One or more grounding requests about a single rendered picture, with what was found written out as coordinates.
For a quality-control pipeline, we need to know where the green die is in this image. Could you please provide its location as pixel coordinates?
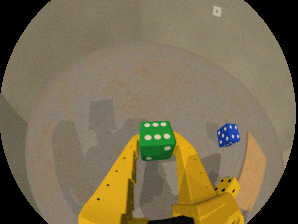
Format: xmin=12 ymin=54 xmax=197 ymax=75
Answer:
xmin=139 ymin=121 xmax=176 ymax=161

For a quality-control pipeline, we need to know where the yellow die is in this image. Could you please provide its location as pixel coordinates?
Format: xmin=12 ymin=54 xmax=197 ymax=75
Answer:
xmin=214 ymin=177 xmax=240 ymax=197

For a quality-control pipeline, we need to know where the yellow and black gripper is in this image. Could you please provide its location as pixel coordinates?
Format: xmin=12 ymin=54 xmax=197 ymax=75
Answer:
xmin=78 ymin=131 xmax=244 ymax=224

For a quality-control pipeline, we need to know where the tan mat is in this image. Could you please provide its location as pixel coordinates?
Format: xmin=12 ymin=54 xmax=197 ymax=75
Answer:
xmin=234 ymin=131 xmax=266 ymax=212

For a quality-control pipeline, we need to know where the blue die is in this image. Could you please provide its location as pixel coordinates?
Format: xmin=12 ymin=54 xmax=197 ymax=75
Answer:
xmin=217 ymin=123 xmax=240 ymax=147

